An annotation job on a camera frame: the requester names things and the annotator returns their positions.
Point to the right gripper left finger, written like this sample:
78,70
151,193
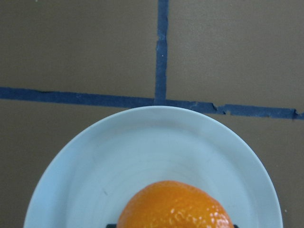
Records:
111,226

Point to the light blue plate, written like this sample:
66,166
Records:
89,182

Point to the orange fruit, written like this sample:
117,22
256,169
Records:
173,204

